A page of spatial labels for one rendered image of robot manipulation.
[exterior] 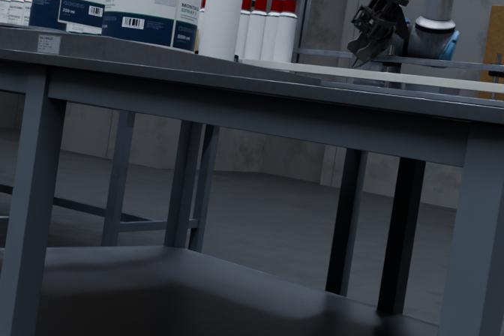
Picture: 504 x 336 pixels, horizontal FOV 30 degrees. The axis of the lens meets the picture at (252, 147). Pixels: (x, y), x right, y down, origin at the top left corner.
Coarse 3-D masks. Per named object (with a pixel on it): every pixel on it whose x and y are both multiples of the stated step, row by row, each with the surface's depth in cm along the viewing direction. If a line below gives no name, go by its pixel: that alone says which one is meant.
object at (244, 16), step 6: (246, 0) 260; (246, 6) 260; (246, 12) 259; (240, 18) 259; (246, 18) 259; (240, 24) 259; (246, 24) 259; (240, 30) 259; (246, 30) 259; (240, 36) 259; (246, 36) 260; (240, 42) 259; (240, 48) 259; (240, 54) 259
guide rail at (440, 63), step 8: (296, 48) 253; (336, 56) 244; (344, 56) 242; (384, 56) 234; (392, 56) 232; (424, 64) 226; (432, 64) 224; (440, 64) 223; (448, 64) 221; (456, 64) 220; (464, 64) 219; (472, 64) 217; (480, 64) 216; (488, 64) 215
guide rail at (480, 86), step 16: (256, 64) 252; (272, 64) 248; (288, 64) 244; (304, 64) 241; (384, 80) 224; (400, 80) 221; (416, 80) 218; (432, 80) 215; (448, 80) 212; (464, 80) 210
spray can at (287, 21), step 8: (288, 0) 249; (288, 8) 249; (280, 16) 249; (288, 16) 248; (296, 16) 250; (280, 24) 249; (288, 24) 248; (296, 24) 250; (280, 32) 249; (288, 32) 249; (280, 40) 249; (288, 40) 249; (280, 48) 249; (288, 48) 249; (272, 56) 251; (280, 56) 249; (288, 56) 249
